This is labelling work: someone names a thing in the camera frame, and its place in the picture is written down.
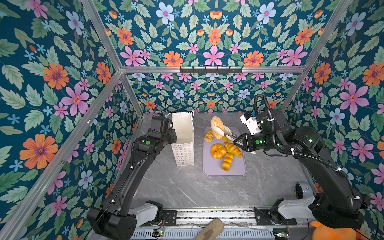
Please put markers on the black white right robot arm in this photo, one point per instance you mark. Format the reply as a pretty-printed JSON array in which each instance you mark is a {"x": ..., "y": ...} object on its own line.
[{"x": 338, "y": 206}]

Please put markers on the braided pale bread roll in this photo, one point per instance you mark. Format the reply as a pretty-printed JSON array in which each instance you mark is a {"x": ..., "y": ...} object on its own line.
[{"x": 209, "y": 136}]

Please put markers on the golden croissant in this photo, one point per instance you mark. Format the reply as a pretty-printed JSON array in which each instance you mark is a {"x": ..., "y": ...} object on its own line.
[{"x": 234, "y": 150}]

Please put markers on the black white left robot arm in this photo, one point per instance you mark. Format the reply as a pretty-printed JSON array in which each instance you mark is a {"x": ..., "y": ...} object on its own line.
[{"x": 115, "y": 219}]

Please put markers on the white paper bag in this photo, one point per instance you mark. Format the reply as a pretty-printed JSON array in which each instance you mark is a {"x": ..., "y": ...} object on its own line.
[{"x": 183, "y": 149}]

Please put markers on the lilac plastic tray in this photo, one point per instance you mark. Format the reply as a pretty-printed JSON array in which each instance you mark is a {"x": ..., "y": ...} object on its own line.
[{"x": 213, "y": 167}]

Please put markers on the segmented yellow bread loaf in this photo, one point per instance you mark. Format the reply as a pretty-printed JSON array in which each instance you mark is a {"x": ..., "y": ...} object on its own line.
[{"x": 227, "y": 162}]

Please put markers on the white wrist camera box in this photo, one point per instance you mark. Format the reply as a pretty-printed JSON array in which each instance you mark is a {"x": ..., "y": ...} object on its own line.
[{"x": 251, "y": 122}]

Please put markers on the brown cylindrical roll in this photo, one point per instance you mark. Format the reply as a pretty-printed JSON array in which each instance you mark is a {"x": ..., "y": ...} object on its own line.
[{"x": 211, "y": 231}]

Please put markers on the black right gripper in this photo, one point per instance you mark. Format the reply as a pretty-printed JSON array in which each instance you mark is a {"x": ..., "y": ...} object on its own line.
[{"x": 245, "y": 141}]

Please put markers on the oval seeded bread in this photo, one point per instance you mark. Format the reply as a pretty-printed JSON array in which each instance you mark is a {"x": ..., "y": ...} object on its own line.
[{"x": 216, "y": 121}]

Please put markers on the pumpkin shaped bread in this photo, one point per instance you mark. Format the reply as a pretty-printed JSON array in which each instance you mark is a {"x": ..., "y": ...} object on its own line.
[{"x": 218, "y": 151}]

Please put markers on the orange plush toy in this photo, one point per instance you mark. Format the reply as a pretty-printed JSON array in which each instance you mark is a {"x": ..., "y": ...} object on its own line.
[{"x": 322, "y": 232}]

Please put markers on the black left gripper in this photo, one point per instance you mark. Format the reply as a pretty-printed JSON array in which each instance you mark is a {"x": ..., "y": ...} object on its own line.
[{"x": 174, "y": 135}]

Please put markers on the black hook rail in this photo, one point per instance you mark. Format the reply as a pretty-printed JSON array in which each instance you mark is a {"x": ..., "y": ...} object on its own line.
[{"x": 210, "y": 70}]

